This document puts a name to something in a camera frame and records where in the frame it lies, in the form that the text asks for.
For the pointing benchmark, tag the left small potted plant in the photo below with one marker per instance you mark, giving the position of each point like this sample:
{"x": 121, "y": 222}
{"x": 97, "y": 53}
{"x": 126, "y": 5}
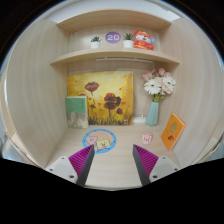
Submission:
{"x": 95, "y": 42}

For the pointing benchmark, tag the yellow poppy flower painting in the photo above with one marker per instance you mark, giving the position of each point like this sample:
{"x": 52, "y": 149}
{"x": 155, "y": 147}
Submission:
{"x": 109, "y": 96}

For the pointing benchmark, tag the right small potted plant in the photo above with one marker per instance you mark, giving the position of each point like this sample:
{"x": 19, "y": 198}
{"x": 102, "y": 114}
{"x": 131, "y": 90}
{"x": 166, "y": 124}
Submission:
{"x": 128, "y": 40}

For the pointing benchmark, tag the teal vase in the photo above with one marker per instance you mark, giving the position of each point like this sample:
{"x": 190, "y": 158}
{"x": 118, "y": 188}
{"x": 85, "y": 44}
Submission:
{"x": 152, "y": 116}

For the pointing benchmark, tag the wooden upper shelf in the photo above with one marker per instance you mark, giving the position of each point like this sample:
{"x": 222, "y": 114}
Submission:
{"x": 128, "y": 53}

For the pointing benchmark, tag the white light bar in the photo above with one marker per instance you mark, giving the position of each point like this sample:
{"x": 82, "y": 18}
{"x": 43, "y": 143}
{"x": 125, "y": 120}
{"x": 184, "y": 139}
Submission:
{"x": 125, "y": 59}

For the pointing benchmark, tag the orange notebook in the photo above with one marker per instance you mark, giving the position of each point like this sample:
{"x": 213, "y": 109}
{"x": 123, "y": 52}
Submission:
{"x": 172, "y": 131}

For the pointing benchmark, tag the white power adapter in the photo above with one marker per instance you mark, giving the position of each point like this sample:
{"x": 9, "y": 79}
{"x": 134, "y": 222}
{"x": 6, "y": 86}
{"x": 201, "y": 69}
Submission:
{"x": 139, "y": 119}

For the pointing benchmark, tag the purple round number sign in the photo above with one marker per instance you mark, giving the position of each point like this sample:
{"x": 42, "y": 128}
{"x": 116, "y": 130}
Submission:
{"x": 113, "y": 37}

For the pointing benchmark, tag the small potted plant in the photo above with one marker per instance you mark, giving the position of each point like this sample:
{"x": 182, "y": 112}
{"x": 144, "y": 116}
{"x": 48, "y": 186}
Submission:
{"x": 95, "y": 42}
{"x": 128, "y": 40}

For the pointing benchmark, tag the red fortune god doll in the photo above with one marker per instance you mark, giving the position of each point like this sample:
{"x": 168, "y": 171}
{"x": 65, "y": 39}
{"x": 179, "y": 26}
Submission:
{"x": 143, "y": 40}

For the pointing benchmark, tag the round cartoon mouse pad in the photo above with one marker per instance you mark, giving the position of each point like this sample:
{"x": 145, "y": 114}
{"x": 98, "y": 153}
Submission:
{"x": 103, "y": 140}

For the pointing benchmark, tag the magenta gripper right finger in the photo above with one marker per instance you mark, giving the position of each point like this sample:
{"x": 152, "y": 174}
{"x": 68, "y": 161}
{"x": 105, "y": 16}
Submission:
{"x": 151, "y": 167}

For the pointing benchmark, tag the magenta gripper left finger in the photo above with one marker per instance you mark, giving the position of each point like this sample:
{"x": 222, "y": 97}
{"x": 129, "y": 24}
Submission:
{"x": 74, "y": 168}

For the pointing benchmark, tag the pink white flower bouquet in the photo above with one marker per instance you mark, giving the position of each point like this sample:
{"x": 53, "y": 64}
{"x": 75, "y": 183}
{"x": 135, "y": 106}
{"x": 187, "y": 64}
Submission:
{"x": 158, "y": 84}

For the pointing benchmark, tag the green book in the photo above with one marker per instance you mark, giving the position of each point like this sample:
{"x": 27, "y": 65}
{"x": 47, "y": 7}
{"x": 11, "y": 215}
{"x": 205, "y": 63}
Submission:
{"x": 76, "y": 110}

